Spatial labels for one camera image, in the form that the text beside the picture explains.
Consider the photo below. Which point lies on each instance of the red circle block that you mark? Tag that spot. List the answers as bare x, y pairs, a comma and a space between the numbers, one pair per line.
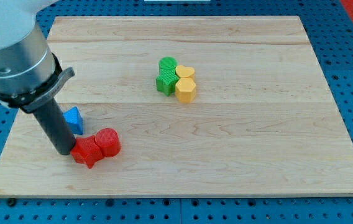
108, 141

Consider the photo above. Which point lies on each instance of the red star block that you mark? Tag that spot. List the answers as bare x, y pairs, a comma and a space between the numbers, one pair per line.
86, 151

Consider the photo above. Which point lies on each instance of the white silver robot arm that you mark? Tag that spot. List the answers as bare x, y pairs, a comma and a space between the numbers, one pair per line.
26, 61

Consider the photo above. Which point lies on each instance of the green star block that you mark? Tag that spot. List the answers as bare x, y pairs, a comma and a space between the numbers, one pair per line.
166, 81

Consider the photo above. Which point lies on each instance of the green circle block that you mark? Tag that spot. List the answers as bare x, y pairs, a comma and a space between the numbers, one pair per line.
167, 63

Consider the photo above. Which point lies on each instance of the yellow hexagon block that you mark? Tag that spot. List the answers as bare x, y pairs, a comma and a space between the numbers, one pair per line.
185, 90

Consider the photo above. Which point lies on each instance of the yellow heart block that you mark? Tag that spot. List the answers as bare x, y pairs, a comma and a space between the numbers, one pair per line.
185, 72

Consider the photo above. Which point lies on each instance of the wooden board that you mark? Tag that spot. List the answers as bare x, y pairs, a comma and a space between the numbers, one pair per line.
264, 122

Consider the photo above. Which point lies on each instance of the blue triangle block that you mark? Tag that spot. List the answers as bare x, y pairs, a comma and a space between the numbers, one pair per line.
74, 120

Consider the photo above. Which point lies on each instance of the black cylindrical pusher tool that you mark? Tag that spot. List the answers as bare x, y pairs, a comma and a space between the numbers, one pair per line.
51, 119

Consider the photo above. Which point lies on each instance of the black clamp with metal lever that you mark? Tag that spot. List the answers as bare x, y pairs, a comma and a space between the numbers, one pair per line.
35, 98

